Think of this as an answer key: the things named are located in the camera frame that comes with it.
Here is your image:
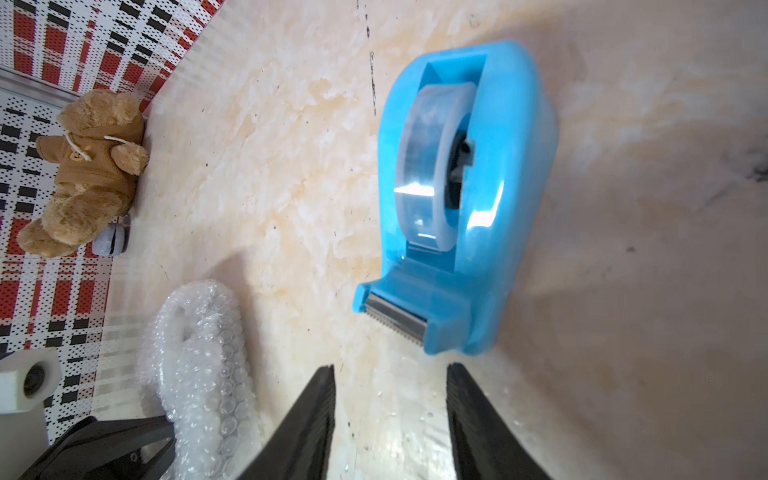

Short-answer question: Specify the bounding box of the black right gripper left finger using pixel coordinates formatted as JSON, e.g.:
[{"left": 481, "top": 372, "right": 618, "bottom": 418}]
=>
[{"left": 239, "top": 365, "right": 336, "bottom": 480}]

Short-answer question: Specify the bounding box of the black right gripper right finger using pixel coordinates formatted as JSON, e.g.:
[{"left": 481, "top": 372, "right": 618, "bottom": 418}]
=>
[{"left": 446, "top": 363, "right": 549, "bottom": 479}]

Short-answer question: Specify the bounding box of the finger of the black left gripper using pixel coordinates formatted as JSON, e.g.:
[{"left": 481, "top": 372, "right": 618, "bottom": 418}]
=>
[{"left": 20, "top": 416, "right": 176, "bottom": 479}]

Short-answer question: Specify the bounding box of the clear bubble wrap sheet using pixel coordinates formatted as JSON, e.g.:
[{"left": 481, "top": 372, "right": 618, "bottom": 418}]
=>
[{"left": 136, "top": 280, "right": 261, "bottom": 479}]

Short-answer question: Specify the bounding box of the grey striped sock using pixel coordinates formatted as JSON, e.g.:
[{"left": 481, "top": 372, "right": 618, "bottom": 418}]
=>
[{"left": 91, "top": 215, "right": 131, "bottom": 257}]

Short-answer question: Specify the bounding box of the blue tape dispenser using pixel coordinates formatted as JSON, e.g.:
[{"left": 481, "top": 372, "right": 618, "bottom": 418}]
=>
[{"left": 353, "top": 41, "right": 558, "bottom": 355}]

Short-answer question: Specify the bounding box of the brown teddy bear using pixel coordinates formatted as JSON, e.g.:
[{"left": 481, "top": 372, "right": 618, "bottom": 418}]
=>
[{"left": 17, "top": 89, "right": 149, "bottom": 258}]

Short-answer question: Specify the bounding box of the clear tape roll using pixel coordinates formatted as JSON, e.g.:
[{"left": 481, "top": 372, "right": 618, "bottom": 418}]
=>
[{"left": 394, "top": 82, "right": 476, "bottom": 252}]

